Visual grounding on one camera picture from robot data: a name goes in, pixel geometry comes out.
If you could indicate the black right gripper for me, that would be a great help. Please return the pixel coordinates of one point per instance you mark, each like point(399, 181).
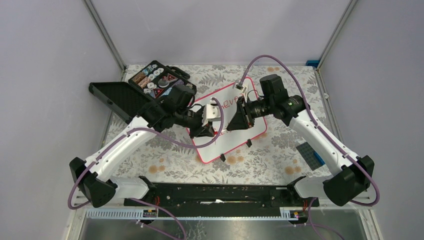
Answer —
point(243, 119)

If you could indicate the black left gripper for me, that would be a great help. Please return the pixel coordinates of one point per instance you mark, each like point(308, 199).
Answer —
point(201, 131)

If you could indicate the pink framed whiteboard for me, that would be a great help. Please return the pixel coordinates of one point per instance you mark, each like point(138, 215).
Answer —
point(228, 140)

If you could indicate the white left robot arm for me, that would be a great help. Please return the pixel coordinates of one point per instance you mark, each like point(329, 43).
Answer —
point(93, 177)

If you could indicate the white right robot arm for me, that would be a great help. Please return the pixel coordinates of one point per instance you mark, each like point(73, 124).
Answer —
point(350, 174)

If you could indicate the black open parts case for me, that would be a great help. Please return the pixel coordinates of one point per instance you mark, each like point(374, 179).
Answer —
point(148, 84)

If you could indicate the dark grey lego baseplate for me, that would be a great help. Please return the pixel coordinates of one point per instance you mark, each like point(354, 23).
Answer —
point(307, 153)

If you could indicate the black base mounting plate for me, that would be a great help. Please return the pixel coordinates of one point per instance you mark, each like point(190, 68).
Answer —
point(225, 200)

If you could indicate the blue block in corner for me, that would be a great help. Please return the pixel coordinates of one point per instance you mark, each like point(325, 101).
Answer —
point(312, 63)

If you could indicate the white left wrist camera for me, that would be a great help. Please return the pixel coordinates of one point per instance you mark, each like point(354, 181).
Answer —
point(210, 113)

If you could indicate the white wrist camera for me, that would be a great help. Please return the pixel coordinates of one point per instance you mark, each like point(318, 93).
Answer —
point(210, 113)
point(243, 89)

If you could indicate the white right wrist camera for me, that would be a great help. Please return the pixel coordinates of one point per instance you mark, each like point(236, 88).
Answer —
point(243, 89)

